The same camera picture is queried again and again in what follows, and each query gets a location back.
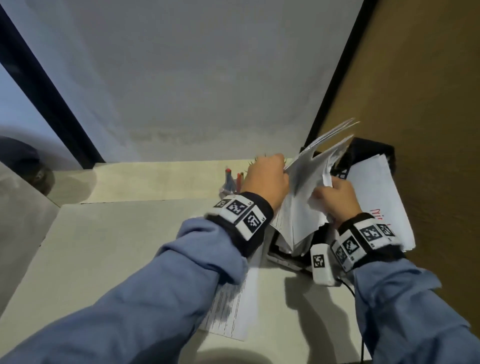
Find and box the person's right hand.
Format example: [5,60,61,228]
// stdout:
[313,176,363,230]

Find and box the person's left hand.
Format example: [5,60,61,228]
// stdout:
[239,152,290,215]

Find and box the bundle of white papers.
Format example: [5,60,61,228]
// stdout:
[339,153,416,252]
[269,118,361,258]

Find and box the black ADMIN file holder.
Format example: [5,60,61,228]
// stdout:
[268,136,397,271]

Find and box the pile of printed papers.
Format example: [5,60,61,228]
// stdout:
[198,254,263,342]

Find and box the person's right forearm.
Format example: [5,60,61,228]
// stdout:
[352,258,480,364]

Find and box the person's left forearm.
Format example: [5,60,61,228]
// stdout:
[0,217,250,364]

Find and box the white pen cup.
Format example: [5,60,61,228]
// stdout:
[218,183,241,200]

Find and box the black left wrist band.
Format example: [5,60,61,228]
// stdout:
[204,191,275,258]

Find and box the light wooden ledge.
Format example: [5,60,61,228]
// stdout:
[52,159,301,205]

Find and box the black edge trim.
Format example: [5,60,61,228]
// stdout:
[304,0,378,147]

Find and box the white table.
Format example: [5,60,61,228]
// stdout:
[0,198,372,364]

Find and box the dark round object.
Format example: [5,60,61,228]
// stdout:
[0,135,56,196]

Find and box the frosted window glass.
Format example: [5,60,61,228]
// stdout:
[0,63,83,172]

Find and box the black window frame post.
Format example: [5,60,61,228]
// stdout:
[0,5,106,170]

